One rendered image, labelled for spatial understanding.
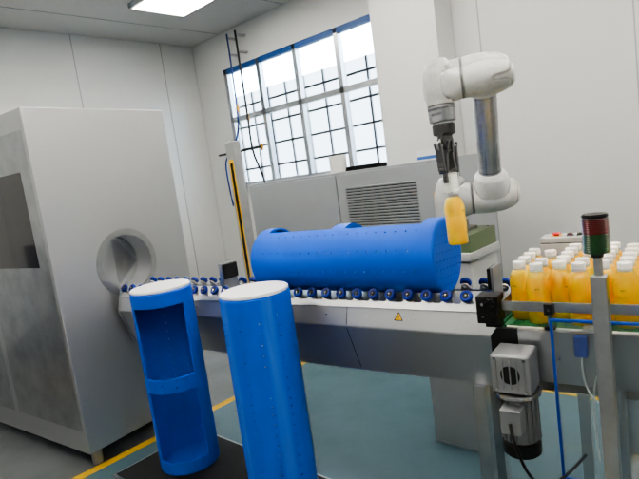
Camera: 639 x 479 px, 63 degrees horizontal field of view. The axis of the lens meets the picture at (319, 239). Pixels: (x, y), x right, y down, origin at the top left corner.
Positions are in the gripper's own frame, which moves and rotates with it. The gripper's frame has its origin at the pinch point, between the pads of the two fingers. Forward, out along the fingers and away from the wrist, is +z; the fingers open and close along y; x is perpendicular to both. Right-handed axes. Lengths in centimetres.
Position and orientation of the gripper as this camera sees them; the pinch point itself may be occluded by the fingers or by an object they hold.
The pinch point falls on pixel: (451, 183)
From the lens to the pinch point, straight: 183.6
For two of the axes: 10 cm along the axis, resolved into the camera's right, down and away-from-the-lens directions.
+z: 1.5, 9.9, 0.7
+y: -6.4, 1.5, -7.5
